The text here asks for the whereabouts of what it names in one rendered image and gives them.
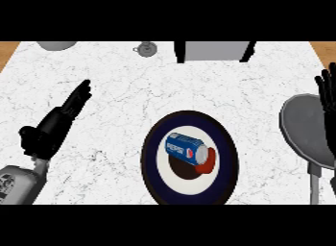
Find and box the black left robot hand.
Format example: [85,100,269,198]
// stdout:
[19,79,92,161]

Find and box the grey pan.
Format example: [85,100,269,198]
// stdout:
[278,93,336,206]

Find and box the dark blue and white plate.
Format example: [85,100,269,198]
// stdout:
[140,110,241,206]

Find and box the red bell pepper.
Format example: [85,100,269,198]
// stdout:
[194,146,218,175]

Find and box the grey round bowl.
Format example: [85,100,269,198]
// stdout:
[35,41,79,52]

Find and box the blue soda can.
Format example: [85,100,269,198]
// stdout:
[165,132,209,166]

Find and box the small grey kettle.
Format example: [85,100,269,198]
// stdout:
[131,41,159,59]

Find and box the grey and black appliance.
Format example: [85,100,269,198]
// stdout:
[172,41,258,64]

